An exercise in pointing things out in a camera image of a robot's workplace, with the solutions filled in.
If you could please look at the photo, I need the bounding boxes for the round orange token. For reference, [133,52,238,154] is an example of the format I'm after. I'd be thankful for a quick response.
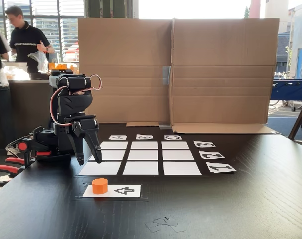
[92,178,109,195]

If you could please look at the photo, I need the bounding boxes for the clear plastic bag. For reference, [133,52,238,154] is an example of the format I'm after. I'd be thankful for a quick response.
[27,51,49,73]

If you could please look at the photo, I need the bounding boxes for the white paper grid square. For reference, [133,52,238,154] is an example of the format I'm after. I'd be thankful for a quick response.
[162,161,202,175]
[161,141,190,149]
[162,150,195,160]
[88,150,126,161]
[127,150,158,160]
[99,141,129,150]
[130,141,158,149]
[78,161,122,176]
[123,161,159,176]

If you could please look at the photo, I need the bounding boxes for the black red bar clamp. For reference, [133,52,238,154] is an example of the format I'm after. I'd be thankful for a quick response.
[13,138,52,170]

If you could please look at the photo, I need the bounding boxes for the white arrow paper sheet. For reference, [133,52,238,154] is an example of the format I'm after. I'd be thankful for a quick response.
[82,184,142,198]

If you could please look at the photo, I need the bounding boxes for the brown counter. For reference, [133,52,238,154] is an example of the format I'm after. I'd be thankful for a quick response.
[0,79,79,150]

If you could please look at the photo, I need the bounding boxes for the brown cardboard panel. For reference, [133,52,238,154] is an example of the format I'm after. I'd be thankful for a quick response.
[77,17,175,127]
[168,17,280,134]

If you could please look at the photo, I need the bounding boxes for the white plastic bags pile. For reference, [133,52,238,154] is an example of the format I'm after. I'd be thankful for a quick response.
[2,62,30,80]

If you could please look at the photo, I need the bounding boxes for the clear tape scraps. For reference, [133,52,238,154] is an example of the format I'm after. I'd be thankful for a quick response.
[145,216,186,234]

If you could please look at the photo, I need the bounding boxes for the number 3 paper sheet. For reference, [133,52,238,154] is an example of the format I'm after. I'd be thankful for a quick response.
[193,140,216,148]

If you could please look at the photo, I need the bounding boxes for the number 2 paper sheet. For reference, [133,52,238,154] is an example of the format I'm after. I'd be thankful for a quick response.
[198,150,225,159]

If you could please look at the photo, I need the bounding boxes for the number 1 paper sheet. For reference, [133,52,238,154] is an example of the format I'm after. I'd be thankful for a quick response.
[205,161,237,173]

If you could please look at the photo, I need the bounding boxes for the blue foosball table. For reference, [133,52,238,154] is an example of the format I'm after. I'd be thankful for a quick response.
[270,79,302,112]

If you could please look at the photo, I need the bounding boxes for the dark wooden easel leg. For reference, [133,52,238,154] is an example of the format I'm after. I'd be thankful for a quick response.
[288,94,302,140]

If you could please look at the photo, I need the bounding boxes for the red white servo cable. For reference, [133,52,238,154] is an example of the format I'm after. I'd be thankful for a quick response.
[49,74,102,125]

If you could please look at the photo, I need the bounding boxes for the black power cable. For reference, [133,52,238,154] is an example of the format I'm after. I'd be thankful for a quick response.
[5,135,34,158]

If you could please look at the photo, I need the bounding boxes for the red handled spring clamp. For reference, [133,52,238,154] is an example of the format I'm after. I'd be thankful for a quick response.
[0,157,26,187]

